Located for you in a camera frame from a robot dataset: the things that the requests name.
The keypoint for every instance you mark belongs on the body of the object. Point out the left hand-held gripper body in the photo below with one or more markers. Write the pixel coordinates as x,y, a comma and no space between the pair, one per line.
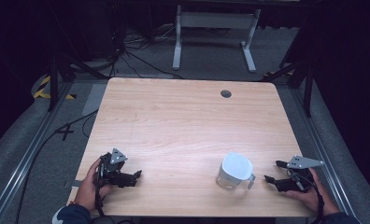
113,172

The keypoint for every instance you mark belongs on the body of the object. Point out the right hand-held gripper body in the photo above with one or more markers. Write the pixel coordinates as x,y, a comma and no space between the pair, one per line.
300,174

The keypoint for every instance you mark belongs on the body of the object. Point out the person's right hand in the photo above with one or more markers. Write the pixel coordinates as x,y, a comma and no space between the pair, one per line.
317,196

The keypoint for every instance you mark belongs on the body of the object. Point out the person's left hand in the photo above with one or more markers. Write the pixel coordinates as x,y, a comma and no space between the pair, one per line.
88,189

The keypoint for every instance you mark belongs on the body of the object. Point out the black metal stand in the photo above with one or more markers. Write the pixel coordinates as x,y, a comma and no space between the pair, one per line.
54,81
307,81

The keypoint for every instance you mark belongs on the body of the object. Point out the yellow black hazard tape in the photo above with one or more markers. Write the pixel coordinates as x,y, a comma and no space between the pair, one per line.
41,90

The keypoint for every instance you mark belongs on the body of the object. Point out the aluminium floor rail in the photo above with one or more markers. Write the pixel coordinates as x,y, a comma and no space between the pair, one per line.
321,149
24,161

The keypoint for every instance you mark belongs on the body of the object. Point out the white metal table frame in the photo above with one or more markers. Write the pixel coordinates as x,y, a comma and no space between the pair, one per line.
216,21

